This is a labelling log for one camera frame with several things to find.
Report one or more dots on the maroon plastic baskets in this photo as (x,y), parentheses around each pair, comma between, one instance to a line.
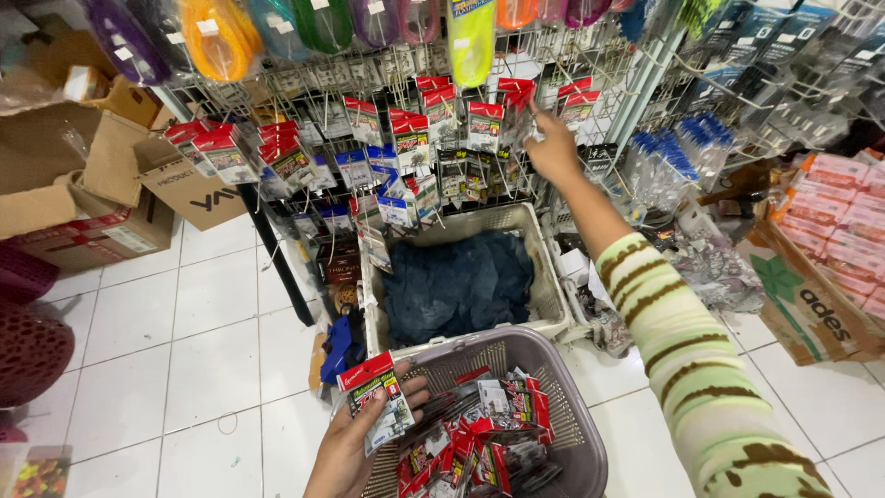
(27,339)

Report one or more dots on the red-topped fishing hook packet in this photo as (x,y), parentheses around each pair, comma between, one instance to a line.
(373,398)

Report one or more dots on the grey plastic basket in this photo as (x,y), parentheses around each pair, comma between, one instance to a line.
(560,387)

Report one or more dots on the pile of red hook packets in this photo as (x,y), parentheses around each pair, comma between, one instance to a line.
(484,436)

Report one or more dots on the yellow-green lure packet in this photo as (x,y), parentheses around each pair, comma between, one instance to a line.
(471,41)

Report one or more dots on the bunch of blue-topped clear packets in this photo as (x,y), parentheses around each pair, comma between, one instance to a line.
(674,162)

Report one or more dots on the clear tub of colourful beads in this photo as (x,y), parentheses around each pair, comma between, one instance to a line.
(38,476)

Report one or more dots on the small printed cardboard carton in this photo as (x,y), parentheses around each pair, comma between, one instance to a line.
(190,187)

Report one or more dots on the dark blue cloth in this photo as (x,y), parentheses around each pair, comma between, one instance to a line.
(456,287)

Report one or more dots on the white plastic basket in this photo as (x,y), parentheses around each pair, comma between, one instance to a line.
(546,297)

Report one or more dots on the crumpled printed plastic bag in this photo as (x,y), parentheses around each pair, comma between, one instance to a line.
(715,270)

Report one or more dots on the large open cardboard carton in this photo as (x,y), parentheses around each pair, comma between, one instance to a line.
(62,180)

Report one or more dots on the person's right fingers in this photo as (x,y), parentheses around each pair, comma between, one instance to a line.
(543,124)

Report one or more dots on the row of coloured coil bags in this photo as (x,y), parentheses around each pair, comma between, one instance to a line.
(221,34)

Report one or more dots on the black box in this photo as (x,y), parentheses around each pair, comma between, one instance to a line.
(339,261)

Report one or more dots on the blue plastic object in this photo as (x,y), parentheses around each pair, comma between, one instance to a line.
(340,346)

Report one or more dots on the person's right hand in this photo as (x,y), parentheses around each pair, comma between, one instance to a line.
(556,155)

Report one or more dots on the person's left hand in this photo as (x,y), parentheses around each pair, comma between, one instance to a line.
(346,463)

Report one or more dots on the carton of pink packets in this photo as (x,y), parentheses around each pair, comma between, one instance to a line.
(830,256)

